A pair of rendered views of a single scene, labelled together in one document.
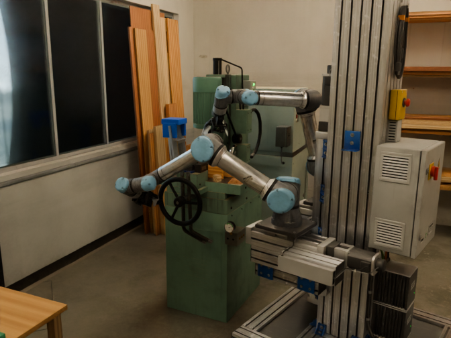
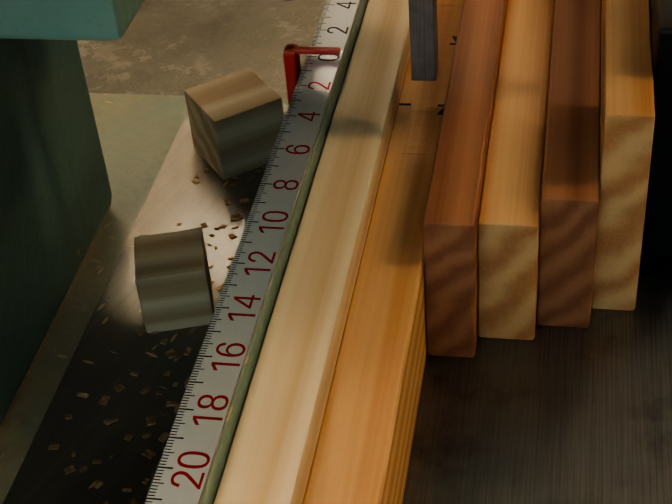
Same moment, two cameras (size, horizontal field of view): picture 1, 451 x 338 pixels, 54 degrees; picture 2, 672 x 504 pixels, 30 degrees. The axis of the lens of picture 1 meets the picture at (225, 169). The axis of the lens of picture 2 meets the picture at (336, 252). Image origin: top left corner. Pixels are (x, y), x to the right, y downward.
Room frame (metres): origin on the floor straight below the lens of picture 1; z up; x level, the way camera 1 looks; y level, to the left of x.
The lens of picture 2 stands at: (2.83, 0.49, 1.19)
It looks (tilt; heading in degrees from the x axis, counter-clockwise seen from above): 39 degrees down; 258
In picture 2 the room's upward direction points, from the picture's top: 5 degrees counter-clockwise
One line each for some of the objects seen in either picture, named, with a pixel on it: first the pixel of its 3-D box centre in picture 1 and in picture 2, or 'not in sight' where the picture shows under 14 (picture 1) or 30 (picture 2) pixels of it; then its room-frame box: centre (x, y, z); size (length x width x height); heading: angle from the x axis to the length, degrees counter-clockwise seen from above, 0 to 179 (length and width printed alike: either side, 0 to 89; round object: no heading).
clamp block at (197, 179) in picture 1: (192, 178); not in sight; (2.53, 0.20, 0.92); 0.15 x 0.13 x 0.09; 65
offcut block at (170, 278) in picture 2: not in sight; (174, 280); (2.81, 0.03, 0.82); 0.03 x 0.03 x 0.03; 82
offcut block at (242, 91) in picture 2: not in sight; (236, 123); (2.75, -0.08, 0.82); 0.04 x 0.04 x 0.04; 14
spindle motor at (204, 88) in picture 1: (207, 102); not in sight; (2.70, 0.11, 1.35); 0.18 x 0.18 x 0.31
